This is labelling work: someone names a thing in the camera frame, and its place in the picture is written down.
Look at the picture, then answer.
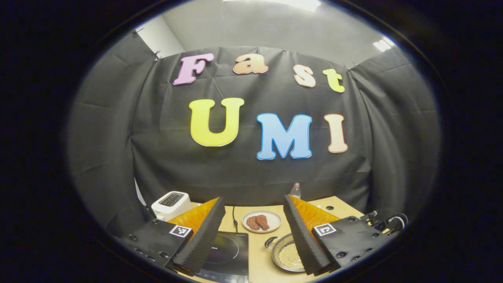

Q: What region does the white toaster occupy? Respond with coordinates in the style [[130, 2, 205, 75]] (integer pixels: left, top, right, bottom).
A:
[[151, 191, 192, 221]]

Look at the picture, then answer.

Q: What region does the white plate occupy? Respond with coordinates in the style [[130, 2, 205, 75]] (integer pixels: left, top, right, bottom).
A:
[[242, 210, 282, 234]]

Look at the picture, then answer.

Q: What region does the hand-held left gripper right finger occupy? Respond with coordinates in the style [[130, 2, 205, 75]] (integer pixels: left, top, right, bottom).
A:
[[283, 194, 393, 276]]

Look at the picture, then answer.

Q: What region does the steel pot with black handle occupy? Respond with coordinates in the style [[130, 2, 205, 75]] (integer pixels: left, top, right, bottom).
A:
[[264, 233, 308, 273]]

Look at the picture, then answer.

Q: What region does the heap of soybeans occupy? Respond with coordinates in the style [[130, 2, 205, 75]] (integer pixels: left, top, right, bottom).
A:
[[278, 244, 305, 270]]

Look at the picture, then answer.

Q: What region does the large ceiling light panel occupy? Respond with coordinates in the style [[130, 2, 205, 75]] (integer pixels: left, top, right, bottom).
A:
[[224, 0, 321, 11]]

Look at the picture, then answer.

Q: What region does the black backdrop cloth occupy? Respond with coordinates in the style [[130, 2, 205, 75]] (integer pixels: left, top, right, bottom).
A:
[[65, 31, 441, 236]]

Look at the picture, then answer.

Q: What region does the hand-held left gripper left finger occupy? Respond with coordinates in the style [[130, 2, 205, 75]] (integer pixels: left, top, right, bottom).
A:
[[121, 197, 226, 276]]

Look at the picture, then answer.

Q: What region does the black induction cooktop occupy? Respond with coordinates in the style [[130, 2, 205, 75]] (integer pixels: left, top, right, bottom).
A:
[[195, 232, 249, 283]]

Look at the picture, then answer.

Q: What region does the small ceiling light panel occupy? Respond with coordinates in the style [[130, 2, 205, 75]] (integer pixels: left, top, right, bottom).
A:
[[373, 37, 394, 52]]

